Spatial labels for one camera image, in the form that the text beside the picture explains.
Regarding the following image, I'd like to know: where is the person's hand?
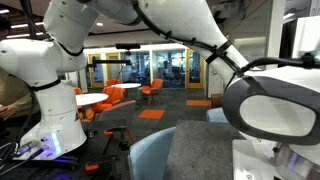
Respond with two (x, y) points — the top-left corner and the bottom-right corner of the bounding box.
(0, 104), (17, 121)

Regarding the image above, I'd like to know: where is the orange black clamp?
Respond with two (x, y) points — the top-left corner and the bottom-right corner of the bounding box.
(84, 152), (120, 173)
(102, 125), (130, 152)

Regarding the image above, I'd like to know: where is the black robot platform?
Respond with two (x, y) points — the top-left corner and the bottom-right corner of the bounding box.
(0, 119), (128, 180)

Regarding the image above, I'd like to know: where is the brown ottoman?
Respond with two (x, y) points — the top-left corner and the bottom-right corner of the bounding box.
(211, 93), (224, 109)

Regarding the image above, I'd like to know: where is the gray upholstered chair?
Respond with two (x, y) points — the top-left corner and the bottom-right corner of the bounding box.
(97, 99), (137, 123)

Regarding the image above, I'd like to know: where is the black horizontal bar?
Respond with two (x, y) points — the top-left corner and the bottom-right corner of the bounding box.
(87, 59), (132, 70)

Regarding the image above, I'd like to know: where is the yellow framed glass door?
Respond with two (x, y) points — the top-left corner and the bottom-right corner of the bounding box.
(105, 52), (122, 81)
(88, 53), (105, 89)
(185, 49), (205, 90)

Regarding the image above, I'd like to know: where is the black base cable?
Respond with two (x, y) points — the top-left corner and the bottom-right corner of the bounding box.
(0, 89), (38, 172)

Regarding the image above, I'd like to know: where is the wall whiteboard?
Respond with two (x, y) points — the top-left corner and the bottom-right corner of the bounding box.
(233, 35), (268, 64)

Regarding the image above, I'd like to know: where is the ceiling strip light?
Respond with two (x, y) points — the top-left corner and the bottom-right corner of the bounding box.
(5, 32), (45, 39)
(10, 22), (45, 30)

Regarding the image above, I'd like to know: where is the white round table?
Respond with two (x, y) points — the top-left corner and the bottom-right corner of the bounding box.
(111, 82), (142, 100)
(75, 92), (110, 120)

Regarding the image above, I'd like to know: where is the light blue chair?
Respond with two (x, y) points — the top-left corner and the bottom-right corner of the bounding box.
(205, 107), (231, 125)
(127, 126), (177, 180)

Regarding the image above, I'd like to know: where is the black camera on stand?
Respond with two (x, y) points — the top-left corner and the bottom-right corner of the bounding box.
(115, 43), (142, 58)

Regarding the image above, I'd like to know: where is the ceiling projector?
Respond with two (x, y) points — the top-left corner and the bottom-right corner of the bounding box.
(211, 0), (248, 24)

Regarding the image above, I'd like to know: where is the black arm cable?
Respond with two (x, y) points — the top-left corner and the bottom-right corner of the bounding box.
(131, 0), (320, 77)

